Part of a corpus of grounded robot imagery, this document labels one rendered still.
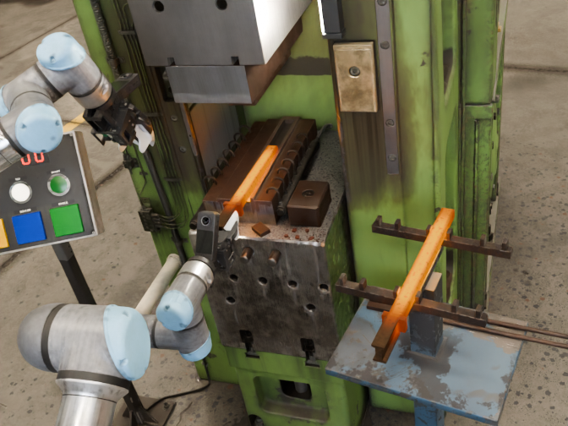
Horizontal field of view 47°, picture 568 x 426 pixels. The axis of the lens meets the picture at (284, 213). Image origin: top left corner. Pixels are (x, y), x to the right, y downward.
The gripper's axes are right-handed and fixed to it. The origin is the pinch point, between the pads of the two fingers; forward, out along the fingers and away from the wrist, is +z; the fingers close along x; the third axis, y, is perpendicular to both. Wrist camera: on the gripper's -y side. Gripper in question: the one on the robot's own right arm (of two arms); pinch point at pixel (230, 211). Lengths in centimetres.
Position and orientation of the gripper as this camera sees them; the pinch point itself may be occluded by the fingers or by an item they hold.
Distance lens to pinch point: 163.2
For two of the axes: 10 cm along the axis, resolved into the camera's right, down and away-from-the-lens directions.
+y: 1.5, 8.1, 5.7
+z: 3.0, -5.9, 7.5
